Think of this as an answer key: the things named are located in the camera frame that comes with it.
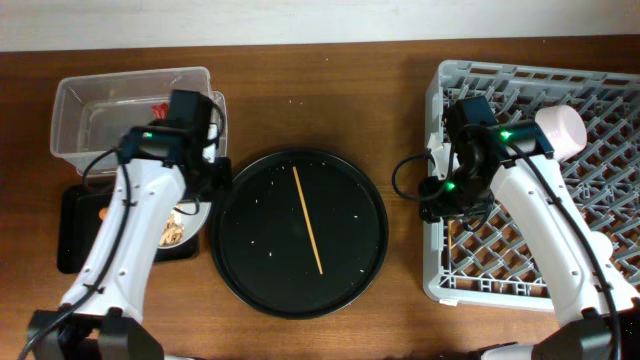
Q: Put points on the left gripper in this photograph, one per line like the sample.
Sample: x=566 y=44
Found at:
x=224 y=166

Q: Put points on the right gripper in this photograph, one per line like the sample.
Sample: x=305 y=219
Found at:
x=437 y=205

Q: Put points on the grey plate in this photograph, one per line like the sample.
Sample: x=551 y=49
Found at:
x=193 y=219

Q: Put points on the peanut shells and rice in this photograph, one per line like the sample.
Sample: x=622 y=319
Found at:
x=173 y=233

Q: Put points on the red snack wrapper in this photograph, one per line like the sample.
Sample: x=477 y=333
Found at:
x=160 y=111

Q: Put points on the wooden chopstick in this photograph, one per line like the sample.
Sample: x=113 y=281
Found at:
x=449 y=235
x=307 y=220

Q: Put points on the orange carrot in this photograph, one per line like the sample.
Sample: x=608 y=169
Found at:
x=103 y=213

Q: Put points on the pink bowl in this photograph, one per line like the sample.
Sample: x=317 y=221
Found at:
x=565 y=130

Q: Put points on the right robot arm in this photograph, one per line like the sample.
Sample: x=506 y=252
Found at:
x=518 y=166

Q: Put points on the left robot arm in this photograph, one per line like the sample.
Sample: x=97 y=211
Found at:
x=100 y=316

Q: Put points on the grey dishwasher rack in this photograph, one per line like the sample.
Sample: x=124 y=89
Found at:
x=493 y=267

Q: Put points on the round black tray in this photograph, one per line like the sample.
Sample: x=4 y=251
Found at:
x=261 y=247

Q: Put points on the clear plastic bin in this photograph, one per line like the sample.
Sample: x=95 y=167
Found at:
x=92 y=112

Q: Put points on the black rectangular tray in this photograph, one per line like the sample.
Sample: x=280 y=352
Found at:
x=80 y=223

